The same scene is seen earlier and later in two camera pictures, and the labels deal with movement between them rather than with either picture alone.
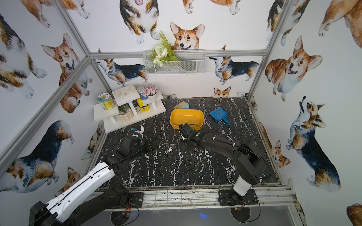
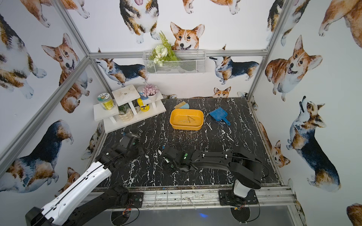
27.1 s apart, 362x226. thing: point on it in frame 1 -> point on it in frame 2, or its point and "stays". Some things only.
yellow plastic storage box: [194, 117] stays
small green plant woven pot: [125, 113] stays
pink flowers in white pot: [150, 91] stays
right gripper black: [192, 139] -> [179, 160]
